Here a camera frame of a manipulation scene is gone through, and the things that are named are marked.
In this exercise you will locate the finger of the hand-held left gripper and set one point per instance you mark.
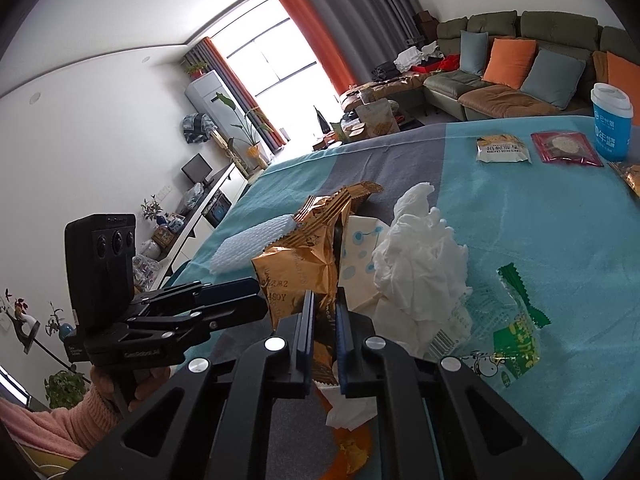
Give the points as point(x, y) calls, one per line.
point(240, 310)
point(235, 289)

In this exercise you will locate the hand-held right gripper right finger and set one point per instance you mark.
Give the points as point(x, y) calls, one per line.
point(342, 330)

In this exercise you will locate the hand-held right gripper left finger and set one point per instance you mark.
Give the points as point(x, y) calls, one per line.
point(306, 330)

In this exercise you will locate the white foam fruit net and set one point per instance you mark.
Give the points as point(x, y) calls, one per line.
point(245, 247)

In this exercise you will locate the gold foil snack wrapper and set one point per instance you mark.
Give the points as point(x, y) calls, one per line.
point(295, 280)

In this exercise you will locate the person's left hand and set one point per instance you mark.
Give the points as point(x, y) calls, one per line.
point(156, 379)

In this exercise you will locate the clear plastic wrapped item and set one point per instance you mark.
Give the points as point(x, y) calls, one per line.
point(145, 270)

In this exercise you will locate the white TV cabinet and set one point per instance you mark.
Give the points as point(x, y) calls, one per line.
point(200, 230)

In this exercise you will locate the black built-in appliance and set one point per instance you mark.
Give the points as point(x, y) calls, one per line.
point(216, 212)

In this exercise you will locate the white blue-dotted tissue pack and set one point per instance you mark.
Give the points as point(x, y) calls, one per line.
point(360, 250)

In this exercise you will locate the blue and white porcelain jar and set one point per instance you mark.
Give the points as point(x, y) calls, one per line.
point(176, 224)

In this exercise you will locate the twig plant in vase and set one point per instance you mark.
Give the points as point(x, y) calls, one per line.
point(151, 208)

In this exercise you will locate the crumpled white tissue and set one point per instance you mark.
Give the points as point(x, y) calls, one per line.
point(420, 270)

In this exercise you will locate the clear plastic bag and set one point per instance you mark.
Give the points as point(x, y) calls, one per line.
point(195, 194)

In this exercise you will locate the small green potted plant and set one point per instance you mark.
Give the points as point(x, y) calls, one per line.
point(65, 387)

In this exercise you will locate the orange snack wrapper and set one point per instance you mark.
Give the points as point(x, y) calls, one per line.
point(352, 452)

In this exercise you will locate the gold striped-edge wrapper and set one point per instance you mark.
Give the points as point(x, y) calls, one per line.
point(330, 205)

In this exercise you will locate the black monitor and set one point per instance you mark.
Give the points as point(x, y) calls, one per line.
point(196, 169)

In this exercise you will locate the large-leaf potted plant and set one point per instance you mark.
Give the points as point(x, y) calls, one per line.
point(247, 130)

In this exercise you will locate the covered standing fan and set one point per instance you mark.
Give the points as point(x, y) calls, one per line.
point(196, 127)

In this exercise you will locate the clear green snack wrapper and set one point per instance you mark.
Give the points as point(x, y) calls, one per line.
point(515, 345)

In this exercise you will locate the white standing air conditioner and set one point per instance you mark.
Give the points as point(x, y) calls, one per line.
point(207, 95)

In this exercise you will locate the black coffee table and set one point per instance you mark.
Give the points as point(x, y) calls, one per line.
point(360, 130)

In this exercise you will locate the narrow grey and orange curtain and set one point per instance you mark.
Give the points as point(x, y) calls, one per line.
point(235, 85)

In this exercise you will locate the teal and grey tablecloth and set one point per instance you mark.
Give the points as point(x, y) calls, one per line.
point(525, 220)

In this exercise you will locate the small trailing plant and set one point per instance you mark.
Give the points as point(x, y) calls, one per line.
point(195, 67)

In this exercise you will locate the white snack packet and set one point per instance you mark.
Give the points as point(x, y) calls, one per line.
point(502, 150)

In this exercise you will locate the pile of white clothes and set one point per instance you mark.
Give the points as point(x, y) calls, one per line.
point(415, 57)

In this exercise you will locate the red snack packet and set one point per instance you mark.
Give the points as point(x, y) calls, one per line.
point(565, 149)

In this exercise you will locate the wide grey curtain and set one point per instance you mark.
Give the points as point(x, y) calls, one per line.
point(370, 15)

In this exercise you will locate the blue-grey cushion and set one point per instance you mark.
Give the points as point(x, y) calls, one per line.
point(552, 80)
point(472, 52)

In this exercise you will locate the orange cushion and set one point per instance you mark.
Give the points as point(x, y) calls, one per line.
point(622, 80)
point(510, 62)

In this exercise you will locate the yellow snack packet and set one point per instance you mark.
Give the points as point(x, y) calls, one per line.
point(629, 175)

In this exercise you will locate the blue cup with white lid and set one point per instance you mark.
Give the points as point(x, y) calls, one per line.
point(612, 125)

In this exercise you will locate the green sofa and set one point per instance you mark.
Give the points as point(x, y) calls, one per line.
point(550, 27)

